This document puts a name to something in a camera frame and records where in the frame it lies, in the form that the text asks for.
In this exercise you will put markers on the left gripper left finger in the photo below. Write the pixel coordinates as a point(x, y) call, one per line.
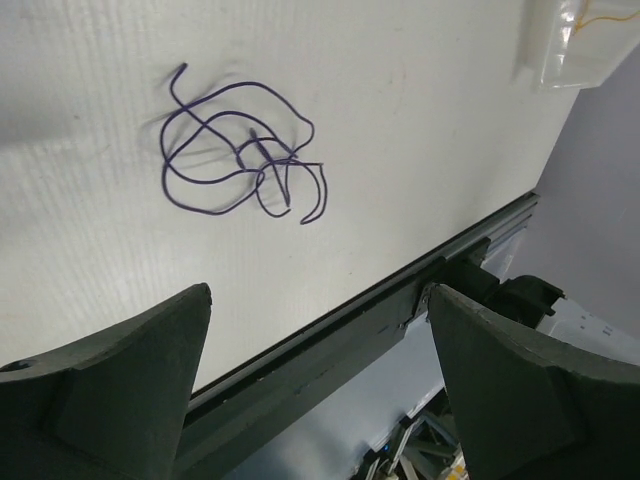
point(110, 405)

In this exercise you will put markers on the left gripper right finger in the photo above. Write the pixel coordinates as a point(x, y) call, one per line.
point(528, 406)

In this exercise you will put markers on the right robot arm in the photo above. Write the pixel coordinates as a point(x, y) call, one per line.
point(537, 304)

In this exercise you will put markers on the white foam compartment tray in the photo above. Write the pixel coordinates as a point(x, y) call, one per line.
point(576, 44)

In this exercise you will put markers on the aluminium front rail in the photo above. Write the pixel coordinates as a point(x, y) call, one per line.
point(498, 227)

